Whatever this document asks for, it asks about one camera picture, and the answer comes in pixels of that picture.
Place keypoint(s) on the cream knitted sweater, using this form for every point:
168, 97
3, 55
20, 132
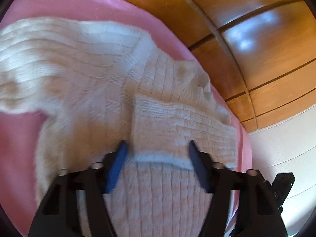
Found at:
102, 82

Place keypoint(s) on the pink bed blanket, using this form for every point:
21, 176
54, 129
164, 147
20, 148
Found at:
20, 131

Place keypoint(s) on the wooden panelled wardrobe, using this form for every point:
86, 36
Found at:
259, 54

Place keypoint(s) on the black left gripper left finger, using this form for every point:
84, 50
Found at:
58, 213

